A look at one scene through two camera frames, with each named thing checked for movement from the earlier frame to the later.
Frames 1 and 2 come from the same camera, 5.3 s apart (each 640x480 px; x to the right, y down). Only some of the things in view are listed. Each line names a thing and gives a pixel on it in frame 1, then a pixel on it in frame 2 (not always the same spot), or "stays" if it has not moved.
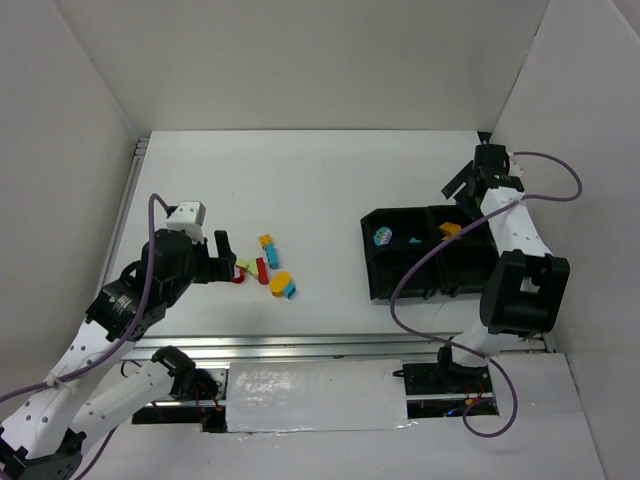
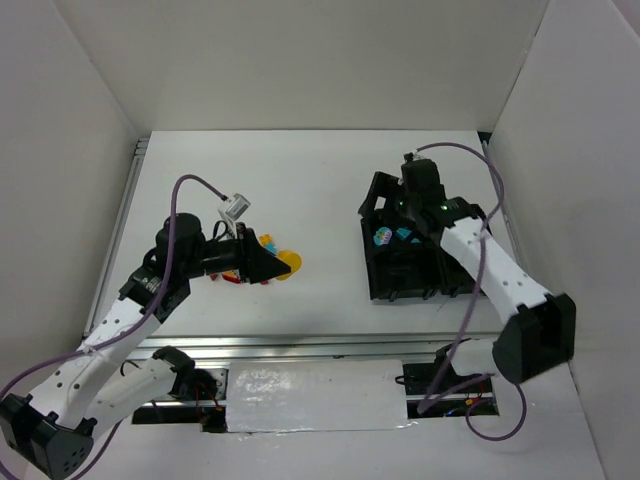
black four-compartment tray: (456, 267) stays
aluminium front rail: (138, 353) stays
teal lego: (289, 290) -> (403, 232)
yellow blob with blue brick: (277, 283) -> (291, 259)
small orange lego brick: (264, 239) stays
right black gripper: (470, 182) -> (400, 206)
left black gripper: (220, 261) -> (245, 255)
